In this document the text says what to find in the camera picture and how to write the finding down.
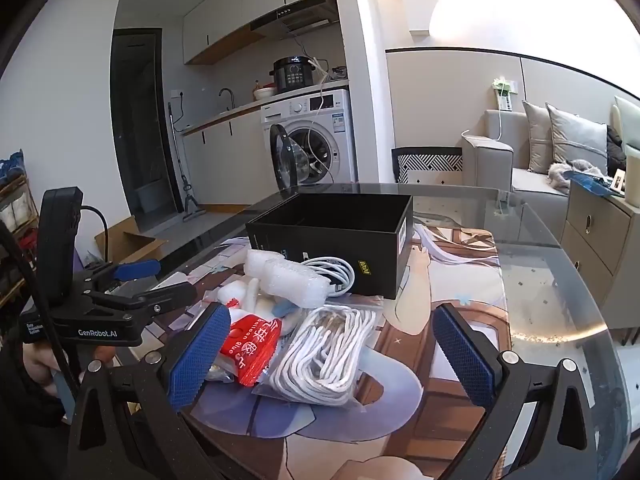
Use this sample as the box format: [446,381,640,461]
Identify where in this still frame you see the grey sofa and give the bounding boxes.
[461,95,640,203]

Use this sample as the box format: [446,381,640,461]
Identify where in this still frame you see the black pressure cooker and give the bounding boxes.
[272,55,321,95]

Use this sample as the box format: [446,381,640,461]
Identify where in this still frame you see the open cardboard box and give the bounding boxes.
[95,216,168,266]

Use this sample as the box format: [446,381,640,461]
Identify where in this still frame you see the printed table mat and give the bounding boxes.
[150,215,513,480]

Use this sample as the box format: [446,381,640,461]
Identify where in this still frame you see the flat blue package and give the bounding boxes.
[570,170,626,196]

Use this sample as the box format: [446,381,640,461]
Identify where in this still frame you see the clear bag of white cords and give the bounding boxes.
[252,302,383,408]

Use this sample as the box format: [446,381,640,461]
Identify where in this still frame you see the beige pillow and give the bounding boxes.
[522,100,553,173]

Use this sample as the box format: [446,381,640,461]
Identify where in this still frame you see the white counter cabinets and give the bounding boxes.
[180,105,266,211]

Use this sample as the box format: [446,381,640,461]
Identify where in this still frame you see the dark door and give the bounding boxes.
[111,27,183,233]

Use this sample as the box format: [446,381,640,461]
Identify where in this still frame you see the grey clothing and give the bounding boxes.
[547,158,593,193]

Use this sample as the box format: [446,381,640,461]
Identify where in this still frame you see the beige side cabinet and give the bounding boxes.
[560,170,640,331]

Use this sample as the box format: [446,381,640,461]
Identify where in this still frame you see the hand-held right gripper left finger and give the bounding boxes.
[67,302,232,480]

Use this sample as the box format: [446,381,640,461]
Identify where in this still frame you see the wall power strip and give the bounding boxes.
[490,77,518,113]

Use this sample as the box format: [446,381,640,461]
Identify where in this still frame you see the person's left hand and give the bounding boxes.
[21,344,67,387]

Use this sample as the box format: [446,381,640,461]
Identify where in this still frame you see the white wall cabinets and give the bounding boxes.
[182,0,336,66]

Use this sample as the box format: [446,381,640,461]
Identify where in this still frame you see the red packet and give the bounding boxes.
[220,310,283,388]

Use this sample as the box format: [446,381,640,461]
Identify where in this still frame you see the bubble wrap piece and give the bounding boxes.
[244,249,288,281]
[260,258,333,308]

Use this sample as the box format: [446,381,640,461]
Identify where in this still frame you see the shoe rack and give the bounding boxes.
[0,150,41,311]

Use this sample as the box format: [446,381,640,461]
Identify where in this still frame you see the grey pillow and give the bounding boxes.
[545,102,613,168]

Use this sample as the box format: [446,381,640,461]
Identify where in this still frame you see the mop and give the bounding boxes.
[167,102,206,221]

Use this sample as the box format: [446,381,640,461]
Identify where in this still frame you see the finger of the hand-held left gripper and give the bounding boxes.
[117,281,198,315]
[77,259,162,295]

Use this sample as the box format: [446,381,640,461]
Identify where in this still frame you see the white charging cable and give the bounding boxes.
[461,109,504,142]

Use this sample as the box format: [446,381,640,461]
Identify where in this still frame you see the black cardboard box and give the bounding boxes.
[245,193,415,300]

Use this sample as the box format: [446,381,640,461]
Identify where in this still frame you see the patterned back chair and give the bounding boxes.
[391,146,463,186]

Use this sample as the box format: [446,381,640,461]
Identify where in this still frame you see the range hood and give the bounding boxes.
[250,0,338,36]

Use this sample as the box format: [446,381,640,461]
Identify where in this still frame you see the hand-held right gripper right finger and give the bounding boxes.
[430,304,601,480]

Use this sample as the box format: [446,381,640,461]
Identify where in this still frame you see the white washing machine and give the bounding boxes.
[260,89,358,192]

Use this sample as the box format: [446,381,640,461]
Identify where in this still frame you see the dark jacket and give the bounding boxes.
[605,125,628,177]

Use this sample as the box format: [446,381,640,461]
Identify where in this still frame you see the hanging white cable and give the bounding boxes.
[300,57,333,171]

